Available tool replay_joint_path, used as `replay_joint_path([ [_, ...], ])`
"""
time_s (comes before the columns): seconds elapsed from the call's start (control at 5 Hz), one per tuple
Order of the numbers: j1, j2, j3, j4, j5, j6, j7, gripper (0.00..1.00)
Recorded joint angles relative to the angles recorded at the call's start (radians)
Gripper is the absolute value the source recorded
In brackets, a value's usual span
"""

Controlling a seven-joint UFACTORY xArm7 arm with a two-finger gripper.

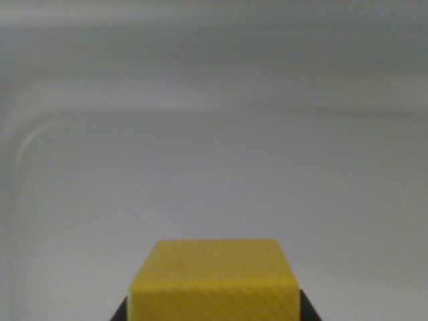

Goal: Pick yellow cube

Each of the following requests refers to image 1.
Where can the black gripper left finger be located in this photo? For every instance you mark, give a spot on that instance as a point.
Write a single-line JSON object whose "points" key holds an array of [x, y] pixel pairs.
{"points": [[121, 311]]}

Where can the grey plastic bin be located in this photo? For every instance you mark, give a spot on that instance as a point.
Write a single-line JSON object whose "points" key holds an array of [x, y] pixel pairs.
{"points": [[214, 133]]}

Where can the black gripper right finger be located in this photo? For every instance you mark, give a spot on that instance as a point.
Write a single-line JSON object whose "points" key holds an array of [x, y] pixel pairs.
{"points": [[307, 309]]}

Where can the yellow wooden cube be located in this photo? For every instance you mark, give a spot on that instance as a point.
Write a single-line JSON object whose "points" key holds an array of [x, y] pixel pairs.
{"points": [[212, 284]]}

